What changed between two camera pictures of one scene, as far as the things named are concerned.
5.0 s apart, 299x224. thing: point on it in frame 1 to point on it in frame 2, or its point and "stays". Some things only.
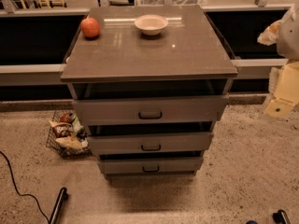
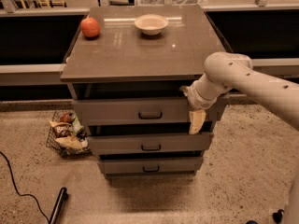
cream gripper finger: (268, 36) to (186, 91)
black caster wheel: (280, 217) stays
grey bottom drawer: (150, 164) stays
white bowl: (150, 24) stays
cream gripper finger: (277, 109) to (196, 120)
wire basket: (67, 135) stays
